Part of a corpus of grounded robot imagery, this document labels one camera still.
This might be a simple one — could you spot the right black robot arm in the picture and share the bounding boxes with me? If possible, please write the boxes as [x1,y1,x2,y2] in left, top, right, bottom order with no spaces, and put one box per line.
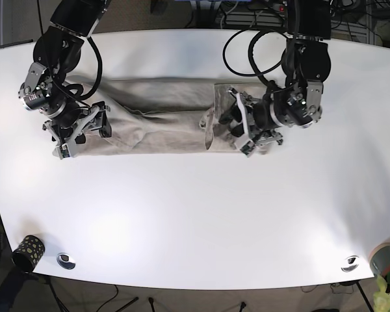
[18,1,112,159]

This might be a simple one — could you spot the black gold-dotted cup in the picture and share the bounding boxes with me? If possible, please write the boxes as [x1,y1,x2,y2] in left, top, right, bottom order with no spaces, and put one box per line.
[12,235,46,273]

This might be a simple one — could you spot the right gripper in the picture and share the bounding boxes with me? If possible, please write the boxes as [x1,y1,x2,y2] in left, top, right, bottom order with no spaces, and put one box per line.
[42,101,112,160]

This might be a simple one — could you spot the beige T-shirt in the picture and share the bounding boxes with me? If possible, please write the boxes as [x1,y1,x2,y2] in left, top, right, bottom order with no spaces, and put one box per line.
[55,77,274,158]

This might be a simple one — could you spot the table cable grommet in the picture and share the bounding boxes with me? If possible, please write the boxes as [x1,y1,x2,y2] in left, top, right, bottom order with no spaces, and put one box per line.
[341,255,359,272]
[57,253,76,270]

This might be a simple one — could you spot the left table cable grommet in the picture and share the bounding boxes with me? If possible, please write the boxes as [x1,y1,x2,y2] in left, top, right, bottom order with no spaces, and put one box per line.
[57,253,76,270]

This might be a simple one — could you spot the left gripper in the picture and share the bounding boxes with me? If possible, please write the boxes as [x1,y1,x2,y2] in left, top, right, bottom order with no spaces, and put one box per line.
[221,88,284,157]

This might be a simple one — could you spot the grey tape roll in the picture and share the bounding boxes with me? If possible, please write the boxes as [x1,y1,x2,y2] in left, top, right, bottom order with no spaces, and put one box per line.
[369,243,390,278]

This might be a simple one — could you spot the right table cable grommet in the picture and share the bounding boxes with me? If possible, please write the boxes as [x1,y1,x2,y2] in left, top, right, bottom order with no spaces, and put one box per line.
[341,255,359,272]

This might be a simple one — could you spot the green potted plant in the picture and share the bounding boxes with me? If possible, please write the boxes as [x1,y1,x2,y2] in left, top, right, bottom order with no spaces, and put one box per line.
[373,271,390,312]

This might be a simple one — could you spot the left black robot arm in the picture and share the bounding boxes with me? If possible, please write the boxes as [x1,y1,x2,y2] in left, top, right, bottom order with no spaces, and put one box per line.
[218,1,332,157]

